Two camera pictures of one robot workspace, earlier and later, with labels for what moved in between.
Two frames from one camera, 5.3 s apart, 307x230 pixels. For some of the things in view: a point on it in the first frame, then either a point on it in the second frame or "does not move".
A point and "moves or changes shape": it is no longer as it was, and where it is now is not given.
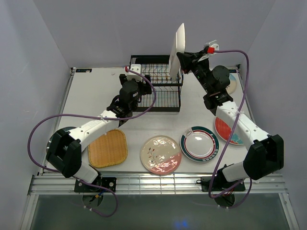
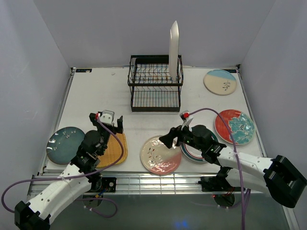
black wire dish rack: x=166 y=93 does not move
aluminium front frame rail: x=155 y=185 does not move
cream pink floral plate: x=160 y=155 does not move
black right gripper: x=188 y=61 -> x=168 y=139
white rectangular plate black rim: x=179 y=47 moves or changes shape
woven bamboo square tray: x=109 y=150 does not move
